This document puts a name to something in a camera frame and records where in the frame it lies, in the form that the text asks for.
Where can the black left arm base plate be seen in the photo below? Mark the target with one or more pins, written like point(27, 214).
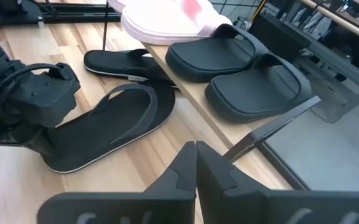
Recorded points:
point(33, 15)

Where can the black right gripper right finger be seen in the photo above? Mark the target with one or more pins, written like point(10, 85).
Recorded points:
point(244, 205)

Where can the black chunky foam slide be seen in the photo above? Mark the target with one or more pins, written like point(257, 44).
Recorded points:
point(254, 90)
point(210, 59)

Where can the pink foam slide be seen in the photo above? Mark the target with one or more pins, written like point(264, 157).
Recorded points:
point(166, 25)
point(117, 3)

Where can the black white-edged flip-flop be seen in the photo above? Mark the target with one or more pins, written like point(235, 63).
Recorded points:
point(104, 130)
point(114, 63)

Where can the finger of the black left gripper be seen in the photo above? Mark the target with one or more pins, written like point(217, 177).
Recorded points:
point(30, 137)

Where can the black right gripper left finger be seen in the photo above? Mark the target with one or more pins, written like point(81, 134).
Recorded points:
point(154, 205)

